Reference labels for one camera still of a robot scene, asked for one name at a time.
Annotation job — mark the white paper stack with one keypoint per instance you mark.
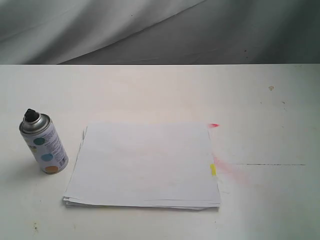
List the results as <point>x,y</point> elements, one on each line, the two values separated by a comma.
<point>167,165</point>

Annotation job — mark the white backdrop cloth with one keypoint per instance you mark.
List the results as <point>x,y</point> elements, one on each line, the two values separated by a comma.
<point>55,31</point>

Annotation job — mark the white spray paint can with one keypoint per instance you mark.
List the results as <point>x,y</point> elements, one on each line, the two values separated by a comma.
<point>39,133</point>

